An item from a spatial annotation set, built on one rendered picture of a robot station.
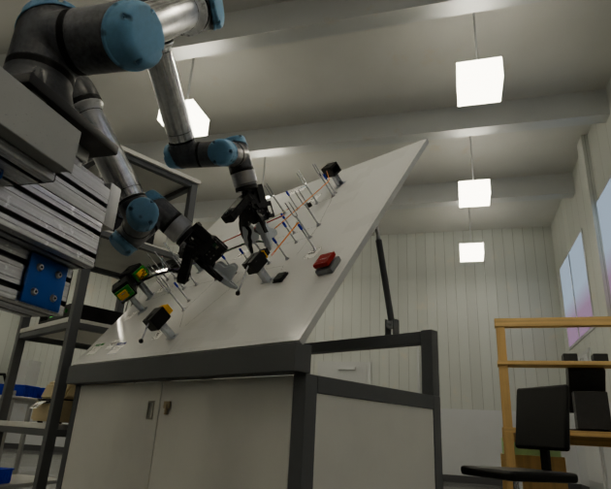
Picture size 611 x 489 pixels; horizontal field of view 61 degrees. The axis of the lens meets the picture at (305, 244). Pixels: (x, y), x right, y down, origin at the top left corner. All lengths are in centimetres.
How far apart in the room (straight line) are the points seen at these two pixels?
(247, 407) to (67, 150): 78
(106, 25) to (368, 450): 109
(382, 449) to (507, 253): 1031
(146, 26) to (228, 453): 97
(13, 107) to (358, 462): 104
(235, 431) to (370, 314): 1006
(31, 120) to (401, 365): 1054
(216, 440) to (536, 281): 1037
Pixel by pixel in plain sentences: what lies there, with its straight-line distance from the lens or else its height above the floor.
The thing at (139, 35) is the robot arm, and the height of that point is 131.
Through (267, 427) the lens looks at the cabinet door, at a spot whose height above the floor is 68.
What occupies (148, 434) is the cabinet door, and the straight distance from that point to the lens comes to 169.
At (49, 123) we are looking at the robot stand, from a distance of 81.
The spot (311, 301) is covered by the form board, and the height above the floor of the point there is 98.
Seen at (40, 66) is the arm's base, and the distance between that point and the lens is 105.
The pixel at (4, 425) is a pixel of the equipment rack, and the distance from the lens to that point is 264.
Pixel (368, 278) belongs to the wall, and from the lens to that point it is 1156.
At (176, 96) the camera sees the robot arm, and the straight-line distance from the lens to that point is 151.
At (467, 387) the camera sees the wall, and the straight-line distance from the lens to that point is 1097.
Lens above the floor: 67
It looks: 20 degrees up
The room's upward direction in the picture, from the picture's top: 3 degrees clockwise
